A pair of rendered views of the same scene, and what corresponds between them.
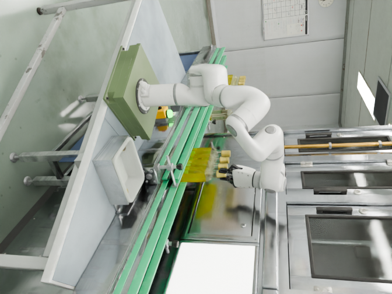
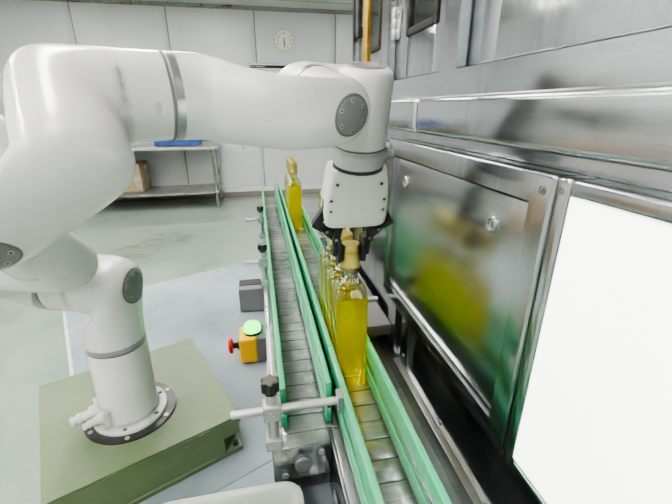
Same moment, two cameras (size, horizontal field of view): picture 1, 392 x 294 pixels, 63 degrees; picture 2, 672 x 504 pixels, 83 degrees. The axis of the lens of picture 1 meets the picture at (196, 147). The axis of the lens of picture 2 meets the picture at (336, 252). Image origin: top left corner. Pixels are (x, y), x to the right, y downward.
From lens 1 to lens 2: 97 cm
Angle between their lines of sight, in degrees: 21
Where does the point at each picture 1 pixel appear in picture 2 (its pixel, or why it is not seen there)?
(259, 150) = (20, 146)
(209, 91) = (15, 282)
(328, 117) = not seen: hidden behind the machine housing
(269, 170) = (233, 110)
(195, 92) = (80, 305)
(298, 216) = (503, 16)
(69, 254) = not seen: outside the picture
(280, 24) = not seen: hidden behind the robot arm
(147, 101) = (122, 415)
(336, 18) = (308, 26)
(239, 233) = (514, 245)
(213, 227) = (485, 323)
